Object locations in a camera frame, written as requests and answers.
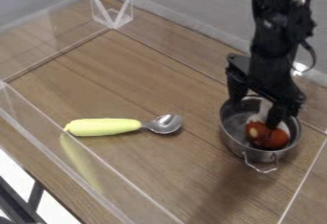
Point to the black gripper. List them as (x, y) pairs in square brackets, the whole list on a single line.
[(266, 75)]

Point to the silver pot with handles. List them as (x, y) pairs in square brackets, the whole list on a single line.
[(264, 160)]

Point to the toy mushroom red cap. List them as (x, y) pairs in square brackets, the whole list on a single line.
[(262, 136)]

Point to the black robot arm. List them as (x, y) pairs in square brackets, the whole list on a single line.
[(284, 26)]

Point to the spoon with yellow handle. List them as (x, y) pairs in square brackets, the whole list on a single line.
[(101, 127)]

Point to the clear acrylic corner bracket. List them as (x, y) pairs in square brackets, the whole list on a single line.
[(110, 17)]

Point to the clear acrylic enclosure wall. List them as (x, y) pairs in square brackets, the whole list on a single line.
[(70, 69)]

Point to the dark metal table frame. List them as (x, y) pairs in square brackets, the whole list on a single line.
[(22, 211)]

